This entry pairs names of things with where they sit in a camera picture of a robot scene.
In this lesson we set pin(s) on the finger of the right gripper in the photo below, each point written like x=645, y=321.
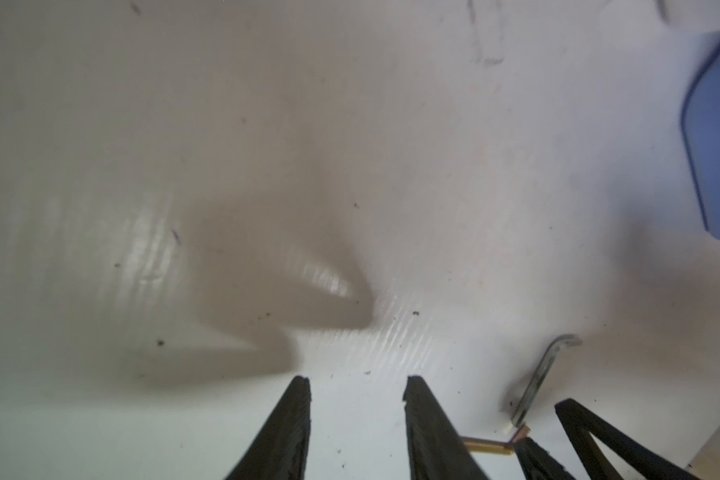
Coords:
x=536, y=463
x=583, y=428

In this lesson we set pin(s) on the small hex key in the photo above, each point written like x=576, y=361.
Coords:
x=524, y=404

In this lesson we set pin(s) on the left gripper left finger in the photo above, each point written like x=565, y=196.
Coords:
x=280, y=449

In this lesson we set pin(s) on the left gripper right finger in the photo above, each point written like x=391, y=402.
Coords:
x=435, y=450

